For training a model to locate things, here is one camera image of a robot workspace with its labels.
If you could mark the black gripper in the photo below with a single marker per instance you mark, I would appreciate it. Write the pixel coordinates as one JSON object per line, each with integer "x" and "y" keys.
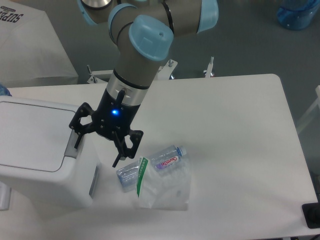
{"x": 112, "y": 120}

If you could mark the white push-lid trash can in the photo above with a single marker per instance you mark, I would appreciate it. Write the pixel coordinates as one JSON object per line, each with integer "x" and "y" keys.
{"x": 41, "y": 157}

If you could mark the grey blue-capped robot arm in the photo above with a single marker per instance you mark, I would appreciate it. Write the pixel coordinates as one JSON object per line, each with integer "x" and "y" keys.
{"x": 143, "y": 33}

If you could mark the blue object behind trash can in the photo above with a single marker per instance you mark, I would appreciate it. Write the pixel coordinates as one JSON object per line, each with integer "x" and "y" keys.
{"x": 4, "y": 91}

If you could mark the clear plastic water bottle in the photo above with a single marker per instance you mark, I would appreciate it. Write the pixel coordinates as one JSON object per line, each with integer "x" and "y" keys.
{"x": 161, "y": 161}

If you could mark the clear plastic zip bag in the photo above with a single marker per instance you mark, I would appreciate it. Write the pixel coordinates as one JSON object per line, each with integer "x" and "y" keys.
{"x": 166, "y": 189}

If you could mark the white printed cloth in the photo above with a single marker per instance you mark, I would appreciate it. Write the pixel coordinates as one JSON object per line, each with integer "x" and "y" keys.
{"x": 30, "y": 48}

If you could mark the black device at table edge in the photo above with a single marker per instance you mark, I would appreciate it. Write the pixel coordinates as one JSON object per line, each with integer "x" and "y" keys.
{"x": 311, "y": 212}

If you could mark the blue water jug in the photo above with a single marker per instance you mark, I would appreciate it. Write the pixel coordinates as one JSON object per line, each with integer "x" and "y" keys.
{"x": 297, "y": 14}

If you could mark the white frame at right edge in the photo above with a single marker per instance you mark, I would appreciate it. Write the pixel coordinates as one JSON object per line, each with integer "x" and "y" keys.
{"x": 310, "y": 114}

